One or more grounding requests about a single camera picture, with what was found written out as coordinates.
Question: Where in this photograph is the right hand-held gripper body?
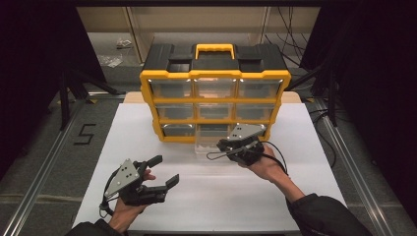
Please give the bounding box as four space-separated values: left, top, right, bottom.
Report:
216 123 268 166

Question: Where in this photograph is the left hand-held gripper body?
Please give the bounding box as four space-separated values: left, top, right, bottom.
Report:
103 158 167 207

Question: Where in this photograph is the small clear plastic drawer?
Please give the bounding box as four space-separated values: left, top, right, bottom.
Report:
195 123 234 156

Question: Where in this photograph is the yellow and black organizer cabinet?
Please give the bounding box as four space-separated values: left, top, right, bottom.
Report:
139 42 292 144

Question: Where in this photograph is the person's left hand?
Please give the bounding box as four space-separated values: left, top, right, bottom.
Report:
107 168 157 234

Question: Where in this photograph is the person's right hand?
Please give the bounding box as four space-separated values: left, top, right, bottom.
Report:
238 144 290 185

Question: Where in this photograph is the white board mat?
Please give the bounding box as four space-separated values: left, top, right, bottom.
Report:
72 102 348 232

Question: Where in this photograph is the grid of clear drawers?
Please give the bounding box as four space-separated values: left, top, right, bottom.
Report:
148 78 284 138

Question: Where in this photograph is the black metal stand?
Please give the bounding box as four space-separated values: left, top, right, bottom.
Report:
284 63 339 128
58 67 126 132

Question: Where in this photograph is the large crumpled plastic bag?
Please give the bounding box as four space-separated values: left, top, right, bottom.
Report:
97 53 124 69

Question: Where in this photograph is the small crumpled plastic bag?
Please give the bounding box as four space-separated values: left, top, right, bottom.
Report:
116 37 133 50

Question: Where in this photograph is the beige cabinet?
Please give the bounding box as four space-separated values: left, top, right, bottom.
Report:
77 6 321 64

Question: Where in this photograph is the dark curtain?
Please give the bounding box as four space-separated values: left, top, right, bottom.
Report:
0 0 107 180
299 0 417 225

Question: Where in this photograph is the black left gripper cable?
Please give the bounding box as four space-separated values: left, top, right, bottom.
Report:
98 168 121 219

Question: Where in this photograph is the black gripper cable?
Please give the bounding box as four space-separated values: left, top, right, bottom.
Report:
260 141 290 175
98 168 121 219

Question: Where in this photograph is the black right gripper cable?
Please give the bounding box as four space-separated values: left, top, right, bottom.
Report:
260 141 290 175

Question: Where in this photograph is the aluminium floor rail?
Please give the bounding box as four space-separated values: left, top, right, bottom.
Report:
0 92 126 236
309 97 417 236

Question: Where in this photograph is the yellow carry handle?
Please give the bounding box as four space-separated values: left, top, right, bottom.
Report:
195 43 236 61

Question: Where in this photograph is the bundle of black cables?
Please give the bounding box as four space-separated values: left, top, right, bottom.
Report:
262 6 314 68

